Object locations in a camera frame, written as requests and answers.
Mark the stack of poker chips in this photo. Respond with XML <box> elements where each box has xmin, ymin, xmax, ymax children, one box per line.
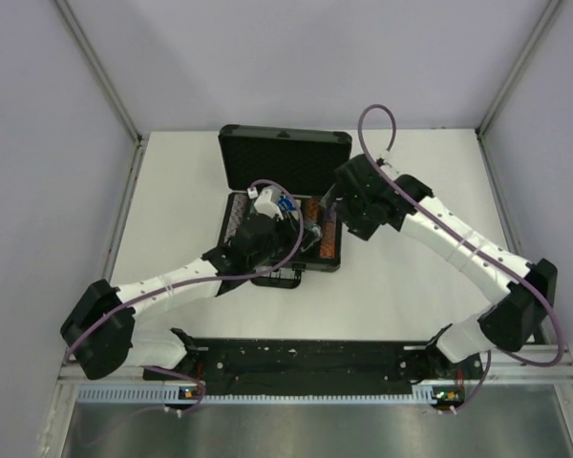
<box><xmin>323</xmin><ymin>206</ymin><xmax>337</xmax><ymax>224</ymax></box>

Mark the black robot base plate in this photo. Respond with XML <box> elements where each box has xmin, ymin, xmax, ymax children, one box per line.
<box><xmin>142</xmin><ymin>336</ymin><xmax>483</xmax><ymax>396</ymax></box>

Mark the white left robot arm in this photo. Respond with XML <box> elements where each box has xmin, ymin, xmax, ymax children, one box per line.
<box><xmin>60</xmin><ymin>185</ymin><xmax>321</xmax><ymax>380</ymax></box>

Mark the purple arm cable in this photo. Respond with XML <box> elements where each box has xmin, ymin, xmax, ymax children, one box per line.
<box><xmin>358</xmin><ymin>104</ymin><xmax>568</xmax><ymax>415</ymax></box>
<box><xmin>64</xmin><ymin>178</ymin><xmax>305</xmax><ymax>415</ymax></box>

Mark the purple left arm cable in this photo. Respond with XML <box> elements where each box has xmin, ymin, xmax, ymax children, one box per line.
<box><xmin>64</xmin><ymin>178</ymin><xmax>305</xmax><ymax>415</ymax></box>

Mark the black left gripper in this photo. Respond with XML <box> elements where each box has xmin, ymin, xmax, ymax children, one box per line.
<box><xmin>248</xmin><ymin>210</ymin><xmax>318</xmax><ymax>270</ymax></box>

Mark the black poker set case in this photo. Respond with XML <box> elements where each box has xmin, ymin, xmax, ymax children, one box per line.
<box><xmin>218</xmin><ymin>124</ymin><xmax>352</xmax><ymax>289</ymax></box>

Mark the blue small blind button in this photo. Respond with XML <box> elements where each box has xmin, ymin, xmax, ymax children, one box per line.
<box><xmin>278</xmin><ymin>198</ymin><xmax>295</xmax><ymax>212</ymax></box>

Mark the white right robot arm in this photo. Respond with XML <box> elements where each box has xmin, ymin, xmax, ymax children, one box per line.
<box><xmin>323</xmin><ymin>155</ymin><xmax>558</xmax><ymax>378</ymax></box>

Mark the purple orange chip row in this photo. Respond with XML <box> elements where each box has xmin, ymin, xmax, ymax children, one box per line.
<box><xmin>319</xmin><ymin>219</ymin><xmax>337</xmax><ymax>260</ymax></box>

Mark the blue white chip row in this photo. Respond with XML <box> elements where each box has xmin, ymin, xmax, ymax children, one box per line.
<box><xmin>223</xmin><ymin>194</ymin><xmax>248</xmax><ymax>241</ymax></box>

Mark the blue-grey cable duct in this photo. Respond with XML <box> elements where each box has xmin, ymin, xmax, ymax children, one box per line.
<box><xmin>76</xmin><ymin>385</ymin><xmax>463</xmax><ymax>408</ymax></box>

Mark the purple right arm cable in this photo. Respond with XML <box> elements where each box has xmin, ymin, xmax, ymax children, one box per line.
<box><xmin>358</xmin><ymin>104</ymin><xmax>568</xmax><ymax>415</ymax></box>

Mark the orange grey chip row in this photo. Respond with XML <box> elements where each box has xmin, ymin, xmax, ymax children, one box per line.
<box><xmin>303</xmin><ymin>198</ymin><xmax>319</xmax><ymax>230</ymax></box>

